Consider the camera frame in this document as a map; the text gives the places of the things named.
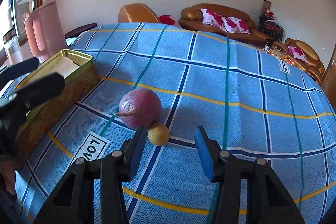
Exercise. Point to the red cushion on near chair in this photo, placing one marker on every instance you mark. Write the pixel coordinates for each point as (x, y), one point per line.
(169, 20)

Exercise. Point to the floral pillow on armchair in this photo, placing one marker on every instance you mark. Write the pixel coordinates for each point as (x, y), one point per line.
(297, 53)

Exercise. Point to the brown leather armchair near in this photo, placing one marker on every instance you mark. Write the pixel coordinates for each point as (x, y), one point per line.
(137, 12)

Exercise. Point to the small tan longan fruit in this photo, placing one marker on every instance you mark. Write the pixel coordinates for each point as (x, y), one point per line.
(158, 134)

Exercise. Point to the pink electric kettle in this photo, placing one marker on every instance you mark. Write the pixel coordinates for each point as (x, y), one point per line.
(44, 31)

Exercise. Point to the dark round stool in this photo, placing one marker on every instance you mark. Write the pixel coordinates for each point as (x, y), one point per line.
(77, 31)

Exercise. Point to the brown leather armchair far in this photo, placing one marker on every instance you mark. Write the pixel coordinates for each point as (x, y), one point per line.
(314, 67)

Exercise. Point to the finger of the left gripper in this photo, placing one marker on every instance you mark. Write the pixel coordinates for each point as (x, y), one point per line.
(12, 72)
(19, 103)

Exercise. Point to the brown leather armchair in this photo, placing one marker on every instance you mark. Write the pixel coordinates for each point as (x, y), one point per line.
(314, 67)
(137, 12)

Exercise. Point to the blue plaid tablecloth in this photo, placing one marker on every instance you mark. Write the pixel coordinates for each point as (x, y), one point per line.
(247, 100)

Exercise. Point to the stacked dark chairs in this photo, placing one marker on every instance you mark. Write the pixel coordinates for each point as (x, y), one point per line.
(269, 27)

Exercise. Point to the person's left hand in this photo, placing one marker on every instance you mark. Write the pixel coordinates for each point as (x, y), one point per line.
(8, 168)

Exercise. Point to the window with frame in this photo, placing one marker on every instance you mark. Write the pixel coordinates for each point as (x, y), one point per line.
(13, 14)

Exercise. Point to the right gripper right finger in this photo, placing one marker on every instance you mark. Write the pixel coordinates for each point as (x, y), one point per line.
(268, 201)

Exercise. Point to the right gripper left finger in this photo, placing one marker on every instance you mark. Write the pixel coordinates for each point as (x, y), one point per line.
(71, 200)

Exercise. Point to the gold rectangular tin box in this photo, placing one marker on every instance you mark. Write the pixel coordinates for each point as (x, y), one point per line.
(80, 75)

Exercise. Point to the brown leather three-seat sofa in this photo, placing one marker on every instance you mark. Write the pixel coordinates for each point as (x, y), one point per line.
(191, 19)

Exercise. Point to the white floral pillow right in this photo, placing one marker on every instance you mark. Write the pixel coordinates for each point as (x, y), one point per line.
(235, 25)

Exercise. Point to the purple passion fruit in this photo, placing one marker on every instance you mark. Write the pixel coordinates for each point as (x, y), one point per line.
(139, 107)

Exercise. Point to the white floral pillow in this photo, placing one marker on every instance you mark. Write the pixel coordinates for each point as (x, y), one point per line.
(235, 25)
(213, 19)

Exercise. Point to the white floral pillow left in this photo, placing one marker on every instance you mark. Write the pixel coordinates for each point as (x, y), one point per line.
(213, 19)

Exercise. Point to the coffee table with items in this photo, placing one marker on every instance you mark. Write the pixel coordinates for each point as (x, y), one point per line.
(280, 51)

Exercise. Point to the clear glass water bottle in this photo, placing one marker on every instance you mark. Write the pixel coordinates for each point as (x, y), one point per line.
(12, 47)

